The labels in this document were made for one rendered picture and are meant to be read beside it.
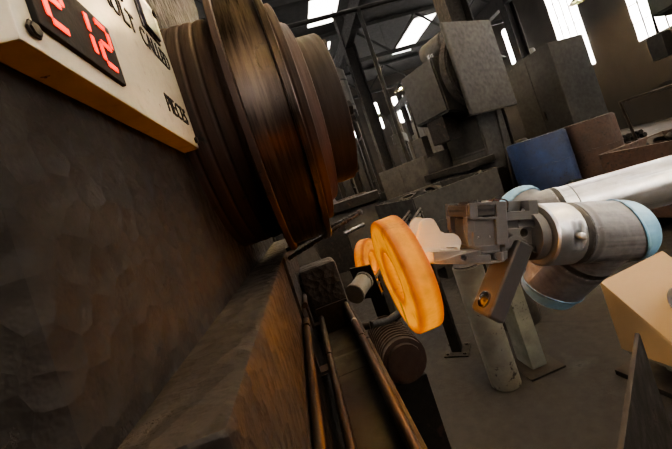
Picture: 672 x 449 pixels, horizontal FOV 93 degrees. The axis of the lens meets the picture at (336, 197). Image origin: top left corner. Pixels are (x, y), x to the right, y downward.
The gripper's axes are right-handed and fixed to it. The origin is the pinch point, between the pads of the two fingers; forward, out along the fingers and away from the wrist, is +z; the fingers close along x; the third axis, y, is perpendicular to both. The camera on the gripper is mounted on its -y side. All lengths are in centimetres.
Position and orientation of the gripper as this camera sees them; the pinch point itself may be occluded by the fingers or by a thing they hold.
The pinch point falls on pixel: (399, 258)
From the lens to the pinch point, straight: 45.8
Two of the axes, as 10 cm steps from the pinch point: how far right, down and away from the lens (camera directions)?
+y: -0.5, -10.0, 0.4
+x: 1.1, -0.4, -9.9
